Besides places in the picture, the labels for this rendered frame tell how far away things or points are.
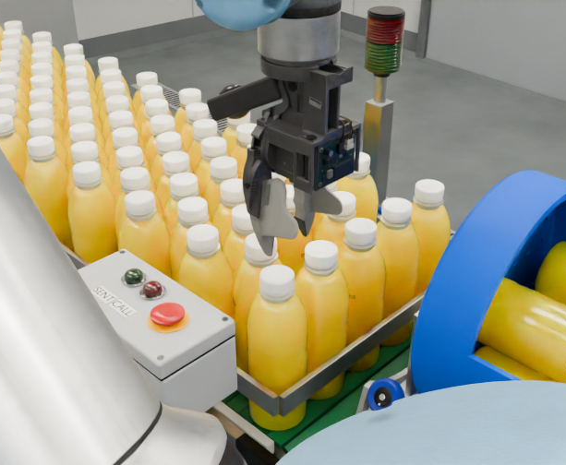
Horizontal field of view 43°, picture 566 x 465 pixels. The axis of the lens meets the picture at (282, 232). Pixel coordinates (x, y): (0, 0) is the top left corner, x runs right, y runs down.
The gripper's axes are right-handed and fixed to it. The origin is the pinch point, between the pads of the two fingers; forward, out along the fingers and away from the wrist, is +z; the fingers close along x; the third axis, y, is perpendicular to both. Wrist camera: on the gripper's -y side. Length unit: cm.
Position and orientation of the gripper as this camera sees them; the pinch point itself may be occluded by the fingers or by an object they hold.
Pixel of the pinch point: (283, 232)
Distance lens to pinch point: 78.5
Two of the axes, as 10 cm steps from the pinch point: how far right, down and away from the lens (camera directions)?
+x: 7.0, -3.7, 6.1
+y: 7.1, 3.6, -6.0
